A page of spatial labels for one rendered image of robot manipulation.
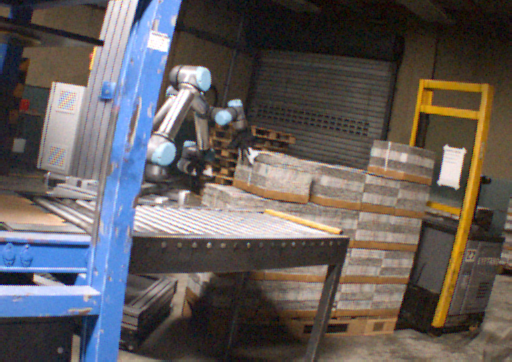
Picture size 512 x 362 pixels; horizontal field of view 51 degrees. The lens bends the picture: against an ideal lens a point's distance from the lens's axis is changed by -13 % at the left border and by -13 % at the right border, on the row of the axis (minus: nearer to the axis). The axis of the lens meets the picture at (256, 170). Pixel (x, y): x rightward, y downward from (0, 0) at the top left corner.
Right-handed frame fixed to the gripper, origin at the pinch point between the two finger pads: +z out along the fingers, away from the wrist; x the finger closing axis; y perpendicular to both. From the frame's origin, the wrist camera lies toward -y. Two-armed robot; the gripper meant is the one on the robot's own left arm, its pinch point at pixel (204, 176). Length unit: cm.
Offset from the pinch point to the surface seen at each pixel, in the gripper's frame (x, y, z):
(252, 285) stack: 20, -52, 44
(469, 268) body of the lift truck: 192, -32, 62
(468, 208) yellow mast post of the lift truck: 168, 11, 65
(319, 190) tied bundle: 55, 6, 39
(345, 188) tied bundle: 69, 10, 45
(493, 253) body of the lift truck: 219, -20, 62
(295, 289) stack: 49, -53, 45
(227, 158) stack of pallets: 302, -15, -564
